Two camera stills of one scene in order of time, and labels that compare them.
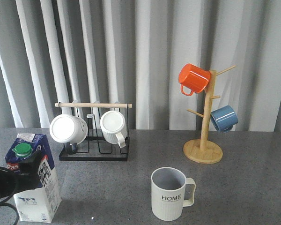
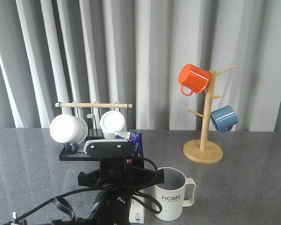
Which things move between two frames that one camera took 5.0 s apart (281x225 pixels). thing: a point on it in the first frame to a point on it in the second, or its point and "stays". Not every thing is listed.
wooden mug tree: x=204 y=150 stays
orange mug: x=194 y=78 stays
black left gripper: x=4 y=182 to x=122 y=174
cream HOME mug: x=171 y=191 stays
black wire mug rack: x=97 y=147 stays
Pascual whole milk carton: x=40 y=204 to x=136 y=211
